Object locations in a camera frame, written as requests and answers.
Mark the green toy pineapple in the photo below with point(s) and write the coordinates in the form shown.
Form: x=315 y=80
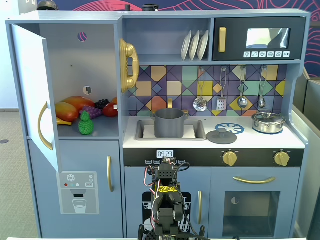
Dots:
x=86 y=126

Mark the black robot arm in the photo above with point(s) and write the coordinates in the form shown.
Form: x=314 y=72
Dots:
x=165 y=175

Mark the blue open cabinet door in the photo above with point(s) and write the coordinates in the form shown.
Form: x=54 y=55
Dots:
x=30 y=82

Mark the gray metal cabinet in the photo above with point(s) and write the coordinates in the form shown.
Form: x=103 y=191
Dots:
x=311 y=150

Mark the gray plastic pot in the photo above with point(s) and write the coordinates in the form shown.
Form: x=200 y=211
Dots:
x=168 y=125

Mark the gold toy faucet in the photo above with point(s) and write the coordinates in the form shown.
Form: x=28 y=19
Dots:
x=170 y=103

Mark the gray toy sink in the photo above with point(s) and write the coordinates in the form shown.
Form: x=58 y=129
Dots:
x=200 y=130

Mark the metal slotted skimmer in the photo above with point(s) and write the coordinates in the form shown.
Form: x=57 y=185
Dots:
x=200 y=104

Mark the orange toy fruit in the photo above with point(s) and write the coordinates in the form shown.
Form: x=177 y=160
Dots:
x=114 y=100

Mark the red toy tomato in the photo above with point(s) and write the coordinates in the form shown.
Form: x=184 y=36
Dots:
x=109 y=111

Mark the dark toy grapes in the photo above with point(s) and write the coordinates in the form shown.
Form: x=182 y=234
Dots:
x=102 y=103

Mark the metal slotted spatula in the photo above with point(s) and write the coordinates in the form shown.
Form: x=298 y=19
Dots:
x=221 y=104

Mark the gray pot lid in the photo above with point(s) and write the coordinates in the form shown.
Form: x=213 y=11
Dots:
x=221 y=137

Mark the blue door with dishwasher print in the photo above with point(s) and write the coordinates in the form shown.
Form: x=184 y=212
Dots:
x=135 y=180

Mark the purple toy grapes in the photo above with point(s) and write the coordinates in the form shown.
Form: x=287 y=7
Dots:
x=91 y=112

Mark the gold toy telephone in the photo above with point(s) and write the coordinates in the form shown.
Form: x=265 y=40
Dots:
x=128 y=52

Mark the white toy plate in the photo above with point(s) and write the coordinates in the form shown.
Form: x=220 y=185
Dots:
x=185 y=47
x=203 y=46
x=194 y=47

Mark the gold stove knob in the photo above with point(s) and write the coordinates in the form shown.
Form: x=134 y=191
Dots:
x=281 y=158
x=230 y=158

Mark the red orange toy mango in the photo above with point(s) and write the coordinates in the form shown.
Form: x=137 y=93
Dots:
x=80 y=101

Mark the metal ladle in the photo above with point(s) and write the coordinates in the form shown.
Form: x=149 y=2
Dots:
x=242 y=102

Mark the blue door with ice dispenser print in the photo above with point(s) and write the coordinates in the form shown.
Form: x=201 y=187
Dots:
x=82 y=160

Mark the yellow orange toy mango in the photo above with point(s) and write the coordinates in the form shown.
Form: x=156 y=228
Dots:
x=66 y=111

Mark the yellow toy banana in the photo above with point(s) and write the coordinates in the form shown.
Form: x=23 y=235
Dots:
x=63 y=122

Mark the small metal spoon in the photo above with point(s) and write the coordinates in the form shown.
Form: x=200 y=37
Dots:
x=261 y=102

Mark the shiny steel pot with lid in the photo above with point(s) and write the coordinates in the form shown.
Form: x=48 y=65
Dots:
x=267 y=123

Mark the black toy microwave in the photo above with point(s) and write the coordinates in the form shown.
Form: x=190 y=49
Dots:
x=235 y=37

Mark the black round cap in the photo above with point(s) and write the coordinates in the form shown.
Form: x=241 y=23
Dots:
x=150 y=7

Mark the small black cylinder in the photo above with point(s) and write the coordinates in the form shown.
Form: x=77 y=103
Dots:
x=127 y=7

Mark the blue oven door with window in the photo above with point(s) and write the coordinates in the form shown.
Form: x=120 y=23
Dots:
x=287 y=200

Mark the dark rounded helmet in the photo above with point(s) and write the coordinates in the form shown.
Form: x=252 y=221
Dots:
x=47 y=5

